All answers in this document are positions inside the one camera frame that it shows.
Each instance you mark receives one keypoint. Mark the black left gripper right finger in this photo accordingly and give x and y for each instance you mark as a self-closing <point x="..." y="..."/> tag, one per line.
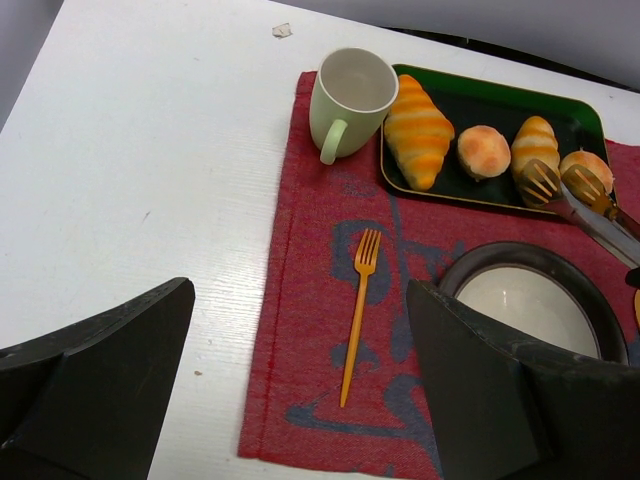
<point x="505" y="405"/>

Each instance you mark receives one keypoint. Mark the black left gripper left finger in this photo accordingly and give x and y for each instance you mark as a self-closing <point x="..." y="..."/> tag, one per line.
<point x="88" y="401"/>

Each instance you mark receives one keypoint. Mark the metal serving tongs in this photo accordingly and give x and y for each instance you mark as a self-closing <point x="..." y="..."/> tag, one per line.
<point x="541" y="188"/>

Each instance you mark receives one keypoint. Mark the dark rimmed white plate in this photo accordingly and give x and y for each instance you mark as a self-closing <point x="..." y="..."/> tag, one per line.
<point x="540" y="293"/>

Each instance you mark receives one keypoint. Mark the red patterned placemat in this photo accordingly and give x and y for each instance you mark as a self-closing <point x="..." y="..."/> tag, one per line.
<point x="292" y="414"/>

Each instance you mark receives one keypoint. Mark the orange plastic knife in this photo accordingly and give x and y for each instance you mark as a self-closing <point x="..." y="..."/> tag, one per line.
<point x="637" y="307"/>

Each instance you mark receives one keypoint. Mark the orange plastic fork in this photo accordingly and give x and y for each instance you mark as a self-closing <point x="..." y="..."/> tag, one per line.
<point x="365" y="265"/>

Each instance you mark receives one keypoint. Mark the round bun left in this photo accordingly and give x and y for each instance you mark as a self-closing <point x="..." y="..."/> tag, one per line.
<point x="483" y="152"/>

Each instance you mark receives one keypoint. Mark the round bun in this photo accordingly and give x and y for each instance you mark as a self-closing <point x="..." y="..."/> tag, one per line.
<point x="483" y="152"/>
<point x="591" y="162"/>

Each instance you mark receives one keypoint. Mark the round bun right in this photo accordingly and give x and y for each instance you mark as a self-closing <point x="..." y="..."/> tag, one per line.
<point x="591" y="162"/>

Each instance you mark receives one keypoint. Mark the small striped croissant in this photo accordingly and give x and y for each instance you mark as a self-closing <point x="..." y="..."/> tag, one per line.
<point x="534" y="140"/>

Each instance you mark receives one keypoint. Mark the dark green serving tray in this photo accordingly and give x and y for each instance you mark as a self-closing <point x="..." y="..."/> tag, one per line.
<point x="467" y="102"/>

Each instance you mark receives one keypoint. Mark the large striped croissant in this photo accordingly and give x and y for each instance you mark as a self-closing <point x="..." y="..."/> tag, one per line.
<point x="418" y="134"/>

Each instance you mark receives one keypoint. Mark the pale green mug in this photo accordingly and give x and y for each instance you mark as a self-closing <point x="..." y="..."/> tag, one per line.
<point x="352" y="94"/>

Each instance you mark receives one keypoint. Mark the small paper scrap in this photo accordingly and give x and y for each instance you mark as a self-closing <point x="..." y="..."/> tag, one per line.
<point x="282" y="31"/>

